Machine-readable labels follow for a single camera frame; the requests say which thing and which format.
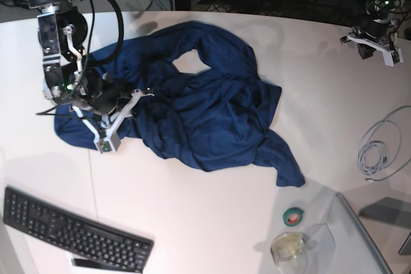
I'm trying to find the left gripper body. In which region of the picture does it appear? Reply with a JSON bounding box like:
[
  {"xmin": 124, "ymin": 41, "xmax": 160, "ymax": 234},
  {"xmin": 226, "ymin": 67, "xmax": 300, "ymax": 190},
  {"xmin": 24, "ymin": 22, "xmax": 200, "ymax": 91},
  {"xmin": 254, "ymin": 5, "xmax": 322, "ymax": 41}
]
[{"xmin": 361, "ymin": 15, "xmax": 393, "ymax": 42}]

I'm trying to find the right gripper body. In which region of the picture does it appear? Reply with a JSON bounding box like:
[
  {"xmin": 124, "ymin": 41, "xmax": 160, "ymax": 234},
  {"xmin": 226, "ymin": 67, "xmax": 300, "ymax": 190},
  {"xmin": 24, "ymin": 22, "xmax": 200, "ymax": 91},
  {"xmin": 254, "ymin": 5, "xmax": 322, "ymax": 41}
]
[{"xmin": 76, "ymin": 78, "xmax": 119, "ymax": 116}]

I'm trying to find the dark blue t-shirt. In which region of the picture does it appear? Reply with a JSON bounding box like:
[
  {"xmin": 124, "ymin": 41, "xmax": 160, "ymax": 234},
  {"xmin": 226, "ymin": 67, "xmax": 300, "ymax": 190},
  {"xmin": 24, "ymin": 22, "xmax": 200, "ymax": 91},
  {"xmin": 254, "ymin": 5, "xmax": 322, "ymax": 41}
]
[{"xmin": 53, "ymin": 21, "xmax": 306, "ymax": 188}]

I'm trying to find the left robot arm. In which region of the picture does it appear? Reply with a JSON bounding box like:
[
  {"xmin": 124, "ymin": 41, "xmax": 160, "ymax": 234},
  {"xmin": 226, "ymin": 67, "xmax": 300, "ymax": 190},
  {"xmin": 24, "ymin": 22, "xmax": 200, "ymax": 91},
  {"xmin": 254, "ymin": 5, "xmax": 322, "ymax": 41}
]
[{"xmin": 347, "ymin": 0, "xmax": 405, "ymax": 66}]

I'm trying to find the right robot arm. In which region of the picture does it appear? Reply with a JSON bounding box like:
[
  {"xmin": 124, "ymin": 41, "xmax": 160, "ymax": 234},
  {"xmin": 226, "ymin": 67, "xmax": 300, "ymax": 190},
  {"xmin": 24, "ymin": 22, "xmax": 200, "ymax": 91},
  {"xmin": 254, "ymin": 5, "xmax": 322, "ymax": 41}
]
[{"xmin": 28, "ymin": 0, "xmax": 137, "ymax": 119}]

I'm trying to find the black computer keyboard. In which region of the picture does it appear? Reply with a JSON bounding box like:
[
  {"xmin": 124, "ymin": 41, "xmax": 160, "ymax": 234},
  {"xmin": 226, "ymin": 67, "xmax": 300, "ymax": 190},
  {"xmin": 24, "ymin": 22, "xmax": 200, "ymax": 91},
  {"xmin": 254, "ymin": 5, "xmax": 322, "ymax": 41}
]
[{"xmin": 3, "ymin": 187, "xmax": 154, "ymax": 273}]

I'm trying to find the green tape roll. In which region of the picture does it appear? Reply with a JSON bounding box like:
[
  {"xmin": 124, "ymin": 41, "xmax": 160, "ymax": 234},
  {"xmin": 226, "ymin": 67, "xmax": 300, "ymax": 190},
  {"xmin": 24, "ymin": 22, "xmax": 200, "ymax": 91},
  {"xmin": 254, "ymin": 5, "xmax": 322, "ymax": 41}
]
[{"xmin": 283, "ymin": 207, "xmax": 304, "ymax": 227}]

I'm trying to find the clear tape dispenser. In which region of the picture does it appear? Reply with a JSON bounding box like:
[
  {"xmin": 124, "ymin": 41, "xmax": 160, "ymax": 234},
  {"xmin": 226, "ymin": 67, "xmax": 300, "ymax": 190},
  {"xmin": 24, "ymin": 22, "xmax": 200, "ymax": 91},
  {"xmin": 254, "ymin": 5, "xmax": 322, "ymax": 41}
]
[{"xmin": 270, "ymin": 232, "xmax": 308, "ymax": 273}]

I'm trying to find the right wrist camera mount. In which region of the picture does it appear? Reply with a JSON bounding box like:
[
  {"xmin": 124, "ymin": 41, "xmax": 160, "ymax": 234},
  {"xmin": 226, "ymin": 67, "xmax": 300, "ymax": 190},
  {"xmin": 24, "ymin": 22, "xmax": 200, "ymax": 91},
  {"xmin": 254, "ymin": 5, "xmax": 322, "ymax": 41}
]
[{"xmin": 71, "ymin": 89, "xmax": 155, "ymax": 153}]

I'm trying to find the coiled white cable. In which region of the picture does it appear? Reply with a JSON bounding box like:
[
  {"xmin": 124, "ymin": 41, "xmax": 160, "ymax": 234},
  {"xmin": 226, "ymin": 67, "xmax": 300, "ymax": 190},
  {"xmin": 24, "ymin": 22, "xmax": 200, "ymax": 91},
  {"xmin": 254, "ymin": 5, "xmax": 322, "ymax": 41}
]
[{"xmin": 356, "ymin": 105, "xmax": 411, "ymax": 183}]

